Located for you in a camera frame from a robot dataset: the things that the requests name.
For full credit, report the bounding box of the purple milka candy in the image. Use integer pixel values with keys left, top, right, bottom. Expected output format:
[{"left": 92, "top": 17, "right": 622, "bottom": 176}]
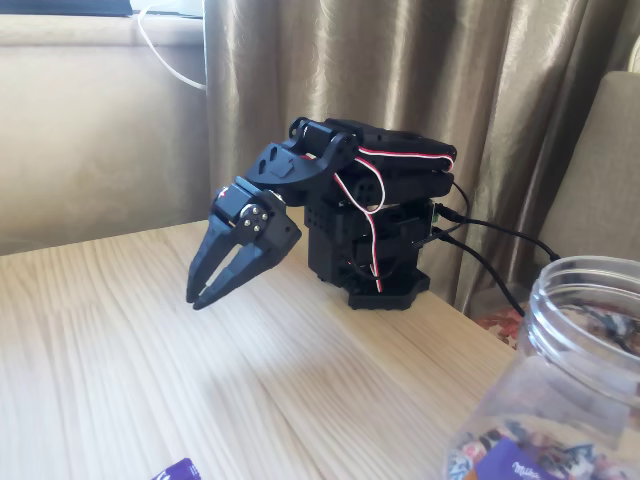
[
  {"left": 149, "top": 457, "right": 199, "bottom": 480},
  {"left": 472, "top": 435, "right": 551, "bottom": 480}
]

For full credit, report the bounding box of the clear plastic jar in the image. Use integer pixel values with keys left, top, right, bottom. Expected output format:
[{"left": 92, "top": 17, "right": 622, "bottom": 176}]
[{"left": 439, "top": 255, "right": 640, "bottom": 480}]

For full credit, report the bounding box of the patterned red rug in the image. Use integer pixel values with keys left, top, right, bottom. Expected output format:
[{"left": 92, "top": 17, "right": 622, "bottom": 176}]
[{"left": 473, "top": 304, "right": 527, "bottom": 347}]

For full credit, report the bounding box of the beige upholstered chair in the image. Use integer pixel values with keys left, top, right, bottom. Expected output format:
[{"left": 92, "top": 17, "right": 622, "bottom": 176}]
[{"left": 539, "top": 69, "right": 640, "bottom": 262}]

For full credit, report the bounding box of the red white servo cable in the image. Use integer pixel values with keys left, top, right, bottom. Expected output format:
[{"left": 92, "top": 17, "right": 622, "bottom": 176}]
[
  {"left": 355, "top": 143, "right": 459, "bottom": 175},
  {"left": 333, "top": 154, "right": 386, "bottom": 294}
]

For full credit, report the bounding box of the thin black cable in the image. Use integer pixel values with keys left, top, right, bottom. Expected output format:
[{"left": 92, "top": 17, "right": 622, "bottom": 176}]
[{"left": 451, "top": 179, "right": 472, "bottom": 217}]

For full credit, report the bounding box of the black power cable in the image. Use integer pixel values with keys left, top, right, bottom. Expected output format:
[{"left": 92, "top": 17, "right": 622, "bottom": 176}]
[
  {"left": 439, "top": 205, "right": 562, "bottom": 262},
  {"left": 433, "top": 227, "right": 526, "bottom": 318}
]

